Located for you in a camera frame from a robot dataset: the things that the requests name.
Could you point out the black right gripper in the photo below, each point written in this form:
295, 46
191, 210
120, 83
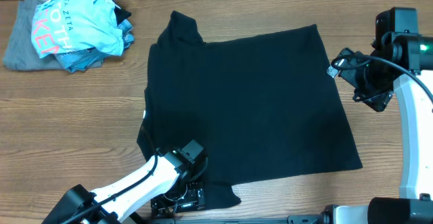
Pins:
347, 70

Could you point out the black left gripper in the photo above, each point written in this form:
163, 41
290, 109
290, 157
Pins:
196, 195

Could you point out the black t-shirt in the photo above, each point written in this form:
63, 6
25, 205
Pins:
263, 107

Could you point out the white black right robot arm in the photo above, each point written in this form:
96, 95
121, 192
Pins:
400, 66

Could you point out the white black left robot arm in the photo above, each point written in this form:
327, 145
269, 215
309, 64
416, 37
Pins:
166, 181

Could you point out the folded blue denim jeans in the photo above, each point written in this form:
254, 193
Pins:
90, 58

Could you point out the black garment in pile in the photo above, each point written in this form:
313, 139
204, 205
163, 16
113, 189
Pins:
121, 14

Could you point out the light blue printed t-shirt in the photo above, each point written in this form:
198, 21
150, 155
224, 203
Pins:
63, 26

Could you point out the folded grey garment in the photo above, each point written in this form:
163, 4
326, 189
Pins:
20, 54

